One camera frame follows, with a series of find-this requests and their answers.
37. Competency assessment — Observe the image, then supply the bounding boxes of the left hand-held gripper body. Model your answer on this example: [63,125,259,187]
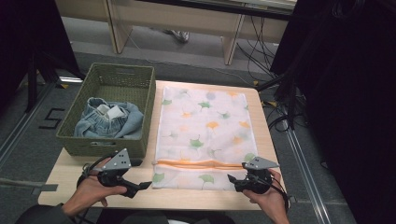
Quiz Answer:
[97,147,141,199]

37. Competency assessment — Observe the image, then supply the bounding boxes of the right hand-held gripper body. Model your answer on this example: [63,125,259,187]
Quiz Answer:
[234,156,280,195]

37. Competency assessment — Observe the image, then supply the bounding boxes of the blue denim shorts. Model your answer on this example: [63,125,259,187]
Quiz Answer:
[73,96,145,140]

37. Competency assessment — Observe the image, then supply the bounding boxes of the white leaf-print laundry bag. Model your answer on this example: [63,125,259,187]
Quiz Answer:
[151,85,260,191]

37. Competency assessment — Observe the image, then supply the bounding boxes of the green woven basket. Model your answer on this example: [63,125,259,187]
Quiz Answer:
[55,62,157,159]

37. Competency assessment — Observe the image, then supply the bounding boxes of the person's right hand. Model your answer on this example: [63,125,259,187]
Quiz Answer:
[242,168,289,220]

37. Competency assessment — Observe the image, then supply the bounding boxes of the person's left hand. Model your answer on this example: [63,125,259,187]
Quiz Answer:
[61,157,120,217]

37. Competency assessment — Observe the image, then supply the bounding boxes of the person's dark lap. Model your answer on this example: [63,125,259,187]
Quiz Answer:
[74,208,237,224]

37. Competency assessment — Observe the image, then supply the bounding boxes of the black metal stand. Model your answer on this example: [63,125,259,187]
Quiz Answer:
[25,50,87,114]
[255,73,298,131]

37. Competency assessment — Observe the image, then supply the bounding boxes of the grey tape strip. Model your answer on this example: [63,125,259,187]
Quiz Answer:
[0,177,60,196]

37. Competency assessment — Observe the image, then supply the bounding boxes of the black curtain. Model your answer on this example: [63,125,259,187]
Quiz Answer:
[270,0,396,224]
[0,0,80,111]

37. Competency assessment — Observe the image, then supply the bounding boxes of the grey shoe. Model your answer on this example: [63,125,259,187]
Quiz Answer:
[163,29,191,44]

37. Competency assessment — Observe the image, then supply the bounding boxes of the light wooden desk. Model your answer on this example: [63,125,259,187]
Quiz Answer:
[55,0,297,66]

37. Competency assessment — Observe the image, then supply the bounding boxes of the left hand-held gripper cable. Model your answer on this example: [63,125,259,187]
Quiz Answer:
[76,154,114,189]

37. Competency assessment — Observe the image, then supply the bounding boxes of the metal floor rail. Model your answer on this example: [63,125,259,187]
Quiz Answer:
[283,127,332,224]
[0,82,55,167]

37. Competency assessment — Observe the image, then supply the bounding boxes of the thin white floor cable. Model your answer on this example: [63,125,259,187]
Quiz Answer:
[126,29,258,89]

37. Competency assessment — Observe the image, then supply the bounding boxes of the bundle of black floor cables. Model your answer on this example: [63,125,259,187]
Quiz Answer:
[235,15,281,80]

